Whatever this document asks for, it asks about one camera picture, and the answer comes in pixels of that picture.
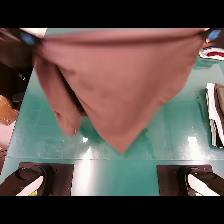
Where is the brown T-shirt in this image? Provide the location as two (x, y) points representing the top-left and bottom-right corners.
(32, 28), (208, 155)

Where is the heap of clothes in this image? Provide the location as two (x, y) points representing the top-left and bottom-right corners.
(203, 82), (224, 149)

